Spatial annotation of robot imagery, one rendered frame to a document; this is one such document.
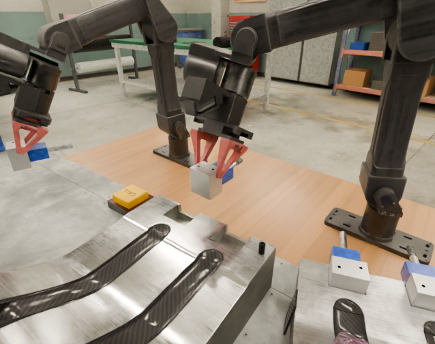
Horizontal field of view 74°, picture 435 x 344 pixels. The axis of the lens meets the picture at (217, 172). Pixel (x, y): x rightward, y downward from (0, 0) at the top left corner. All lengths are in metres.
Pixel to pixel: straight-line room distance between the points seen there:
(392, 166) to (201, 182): 0.34
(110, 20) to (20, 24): 6.21
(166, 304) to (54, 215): 0.44
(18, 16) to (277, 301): 6.76
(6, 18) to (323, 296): 6.78
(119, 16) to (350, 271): 0.69
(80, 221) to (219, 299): 0.42
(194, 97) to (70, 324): 0.34
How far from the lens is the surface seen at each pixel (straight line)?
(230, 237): 0.51
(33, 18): 7.02
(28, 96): 0.73
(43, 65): 0.73
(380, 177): 0.60
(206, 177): 0.52
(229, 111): 0.50
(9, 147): 0.78
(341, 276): 0.47
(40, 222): 0.77
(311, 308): 0.45
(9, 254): 0.71
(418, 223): 0.80
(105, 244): 0.51
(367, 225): 0.67
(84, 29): 0.75
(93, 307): 0.42
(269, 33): 0.52
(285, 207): 0.72
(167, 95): 0.85
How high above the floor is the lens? 1.21
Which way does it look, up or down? 28 degrees down
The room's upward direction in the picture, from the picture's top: straight up
